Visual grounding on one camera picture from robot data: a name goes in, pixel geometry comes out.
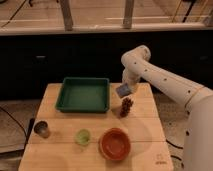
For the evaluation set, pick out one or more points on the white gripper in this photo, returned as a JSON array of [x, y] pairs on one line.
[[131, 79]]

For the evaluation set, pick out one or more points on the blue sponge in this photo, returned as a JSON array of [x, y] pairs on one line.
[[123, 90]]

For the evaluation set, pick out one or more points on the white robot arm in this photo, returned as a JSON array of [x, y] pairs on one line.
[[195, 98]]

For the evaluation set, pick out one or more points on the green plastic tray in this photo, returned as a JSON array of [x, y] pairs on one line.
[[84, 95]]

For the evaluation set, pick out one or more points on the bunch of dark grapes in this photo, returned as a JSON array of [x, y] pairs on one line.
[[126, 105]]

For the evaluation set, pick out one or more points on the orange bowl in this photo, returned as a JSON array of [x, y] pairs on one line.
[[114, 144]]

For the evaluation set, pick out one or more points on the small green cup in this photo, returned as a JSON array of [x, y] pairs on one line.
[[82, 137]]

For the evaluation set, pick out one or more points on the metal cup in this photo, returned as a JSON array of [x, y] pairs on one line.
[[41, 128]]

